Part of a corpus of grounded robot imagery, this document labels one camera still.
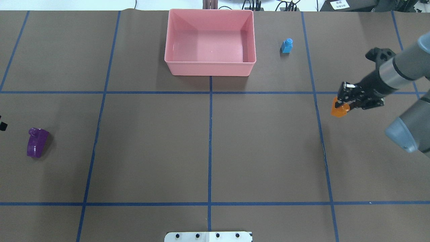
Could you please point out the orange toy block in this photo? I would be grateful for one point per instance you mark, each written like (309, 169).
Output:
(339, 109)

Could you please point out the purple curved toy block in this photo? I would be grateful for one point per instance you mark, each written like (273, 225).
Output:
(36, 142)

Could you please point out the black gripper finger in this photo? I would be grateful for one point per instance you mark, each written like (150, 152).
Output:
(3, 125)

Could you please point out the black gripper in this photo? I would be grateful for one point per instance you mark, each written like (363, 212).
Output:
(373, 84)

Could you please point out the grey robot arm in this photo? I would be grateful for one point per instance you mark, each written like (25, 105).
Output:
(411, 130)

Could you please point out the small blue toy block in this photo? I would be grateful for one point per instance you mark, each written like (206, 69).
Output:
(287, 46)

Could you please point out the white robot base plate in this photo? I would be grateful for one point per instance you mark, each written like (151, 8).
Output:
(223, 236)

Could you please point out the pink plastic box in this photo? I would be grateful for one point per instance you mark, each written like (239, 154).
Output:
(203, 42)

